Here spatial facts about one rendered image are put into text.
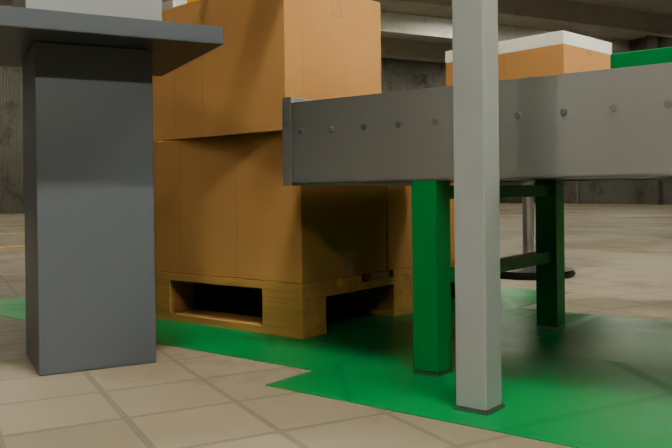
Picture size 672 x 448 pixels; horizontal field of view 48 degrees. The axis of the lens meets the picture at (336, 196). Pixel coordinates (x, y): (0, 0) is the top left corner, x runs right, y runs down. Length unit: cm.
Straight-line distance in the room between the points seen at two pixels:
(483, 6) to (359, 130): 47
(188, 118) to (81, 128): 60
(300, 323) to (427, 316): 50
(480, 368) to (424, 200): 40
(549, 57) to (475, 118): 195
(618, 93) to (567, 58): 183
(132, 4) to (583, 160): 101
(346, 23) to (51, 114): 88
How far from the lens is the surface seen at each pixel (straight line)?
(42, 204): 173
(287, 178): 181
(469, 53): 135
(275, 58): 202
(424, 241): 159
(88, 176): 174
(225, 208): 217
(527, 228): 349
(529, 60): 331
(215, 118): 219
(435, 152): 157
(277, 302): 206
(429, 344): 161
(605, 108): 143
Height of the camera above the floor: 38
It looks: level
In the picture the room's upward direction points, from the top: 1 degrees counter-clockwise
